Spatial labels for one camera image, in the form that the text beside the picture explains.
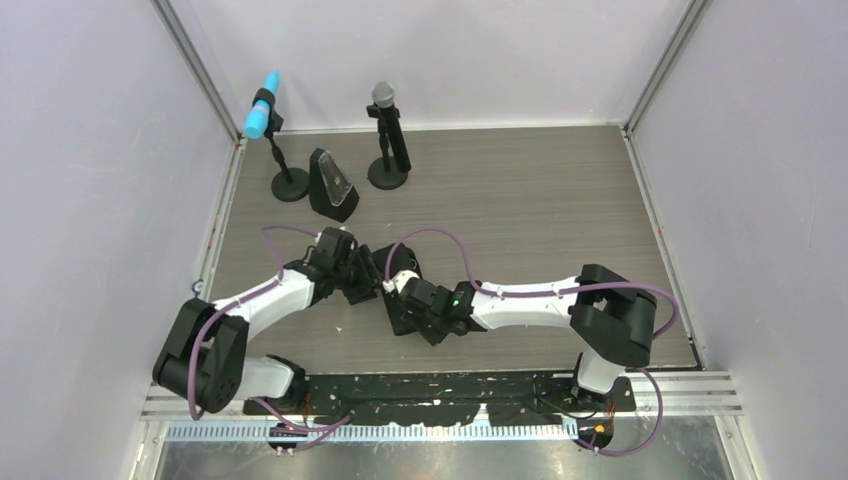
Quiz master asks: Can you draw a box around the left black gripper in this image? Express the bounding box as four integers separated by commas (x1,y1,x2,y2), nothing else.
332,245,387,305

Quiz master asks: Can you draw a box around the black zip tool case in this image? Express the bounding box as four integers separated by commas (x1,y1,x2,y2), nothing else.
369,243,432,337

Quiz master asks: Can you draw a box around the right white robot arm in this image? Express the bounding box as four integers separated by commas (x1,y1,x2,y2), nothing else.
383,264,657,411

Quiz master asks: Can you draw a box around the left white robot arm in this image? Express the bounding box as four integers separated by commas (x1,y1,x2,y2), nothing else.
151,227,381,419

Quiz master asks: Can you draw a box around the black metronome clear cover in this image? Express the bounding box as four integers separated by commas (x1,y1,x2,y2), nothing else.
308,148,360,223

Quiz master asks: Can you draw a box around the right black mic stand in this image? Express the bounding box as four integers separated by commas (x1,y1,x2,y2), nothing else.
366,104,408,190

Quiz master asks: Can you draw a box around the black mic stand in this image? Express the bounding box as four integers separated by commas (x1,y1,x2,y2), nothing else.
366,104,408,190
264,110,309,202

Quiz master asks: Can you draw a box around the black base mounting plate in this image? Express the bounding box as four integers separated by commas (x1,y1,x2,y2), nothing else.
243,371,636,427

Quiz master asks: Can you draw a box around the left black mic stand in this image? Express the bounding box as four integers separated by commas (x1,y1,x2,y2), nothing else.
264,110,309,202

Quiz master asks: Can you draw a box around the grey black microphone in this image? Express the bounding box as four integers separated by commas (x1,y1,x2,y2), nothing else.
371,81,411,173

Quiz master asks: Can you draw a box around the blue microphone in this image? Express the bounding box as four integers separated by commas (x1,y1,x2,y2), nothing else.
244,71,280,139

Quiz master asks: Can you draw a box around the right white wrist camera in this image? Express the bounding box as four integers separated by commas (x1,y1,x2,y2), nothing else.
382,270,421,295

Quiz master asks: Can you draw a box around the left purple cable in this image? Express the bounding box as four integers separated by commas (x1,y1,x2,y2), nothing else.
185,225,352,455

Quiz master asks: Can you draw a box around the aluminium frame rail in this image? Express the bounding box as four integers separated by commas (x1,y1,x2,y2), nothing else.
140,372,743,447

